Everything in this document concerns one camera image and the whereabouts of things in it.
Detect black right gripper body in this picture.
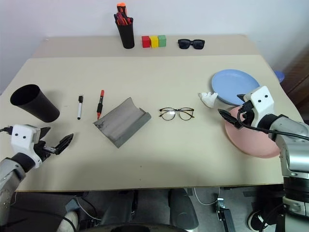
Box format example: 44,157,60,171
237,100,257,127

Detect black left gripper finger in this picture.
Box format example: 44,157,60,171
39,126,52,142
54,132,74,156

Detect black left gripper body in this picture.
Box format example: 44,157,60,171
33,139,58,162

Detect blue plate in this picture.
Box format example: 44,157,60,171
211,69,262,106

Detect empty black cup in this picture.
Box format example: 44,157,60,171
10,84,61,123

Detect crumpled white tissue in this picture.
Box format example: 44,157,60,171
198,91,219,109

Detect pink plate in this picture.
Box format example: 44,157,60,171
224,106,282,159

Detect black and white marker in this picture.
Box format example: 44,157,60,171
77,95,84,120

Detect blue plastic bin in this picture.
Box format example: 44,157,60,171
274,70,286,84

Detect red and black marker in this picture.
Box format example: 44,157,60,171
96,89,105,120

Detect brown wooden cabinet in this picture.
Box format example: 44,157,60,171
281,46,309,112

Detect open grey glasses case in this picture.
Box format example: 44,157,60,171
93,97,152,149

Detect thin-framed clear eyeglasses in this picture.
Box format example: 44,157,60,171
158,107,196,121

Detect black sunglasses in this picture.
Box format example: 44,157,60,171
177,39,206,51

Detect dark grey rounded shape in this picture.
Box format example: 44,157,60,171
100,189,136,228
168,188,199,231

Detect black and white shoe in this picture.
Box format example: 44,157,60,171
247,209,267,231

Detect black tool-filled cup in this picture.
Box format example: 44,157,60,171
117,22,135,49

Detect orange-capped black screwdriver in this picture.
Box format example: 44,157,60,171
116,2,127,19

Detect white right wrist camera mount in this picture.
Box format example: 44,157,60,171
243,85,275,128

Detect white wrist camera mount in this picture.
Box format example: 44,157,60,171
10,124,42,169
243,85,275,128

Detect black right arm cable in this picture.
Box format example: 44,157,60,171
237,106,309,141

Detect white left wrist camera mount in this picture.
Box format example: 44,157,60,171
10,124,42,169

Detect white floor cable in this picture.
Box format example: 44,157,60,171
194,187,221,206

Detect black metal bracket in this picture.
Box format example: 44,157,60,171
213,197,237,232

